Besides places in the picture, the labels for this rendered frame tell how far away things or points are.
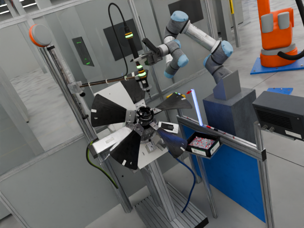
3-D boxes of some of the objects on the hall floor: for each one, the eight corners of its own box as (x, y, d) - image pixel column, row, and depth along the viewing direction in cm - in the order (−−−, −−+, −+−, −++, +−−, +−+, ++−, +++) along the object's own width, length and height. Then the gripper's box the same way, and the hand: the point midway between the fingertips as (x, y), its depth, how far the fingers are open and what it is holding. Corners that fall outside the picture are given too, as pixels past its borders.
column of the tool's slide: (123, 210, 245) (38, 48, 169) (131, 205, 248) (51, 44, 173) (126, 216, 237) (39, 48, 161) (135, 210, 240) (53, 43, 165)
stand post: (169, 224, 212) (138, 148, 174) (177, 218, 215) (147, 142, 177) (172, 227, 208) (140, 149, 170) (180, 221, 211) (150, 144, 173)
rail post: (267, 236, 176) (256, 159, 143) (270, 233, 177) (260, 155, 145) (272, 239, 173) (262, 161, 140) (275, 236, 174) (266, 158, 141)
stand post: (157, 210, 231) (116, 114, 183) (164, 204, 234) (125, 109, 186) (159, 212, 227) (118, 115, 179) (167, 207, 230) (128, 110, 182)
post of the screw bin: (213, 217, 204) (193, 147, 171) (214, 214, 206) (195, 144, 172) (216, 218, 202) (196, 148, 169) (217, 216, 204) (199, 145, 170)
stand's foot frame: (135, 211, 237) (133, 206, 234) (170, 187, 253) (168, 182, 250) (168, 257, 185) (165, 251, 182) (209, 222, 201) (207, 216, 198)
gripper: (166, 59, 146) (139, 72, 138) (157, 59, 155) (131, 70, 148) (163, 46, 142) (134, 59, 135) (154, 46, 152) (126, 58, 144)
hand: (133, 59), depth 141 cm, fingers closed on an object, 4 cm apart
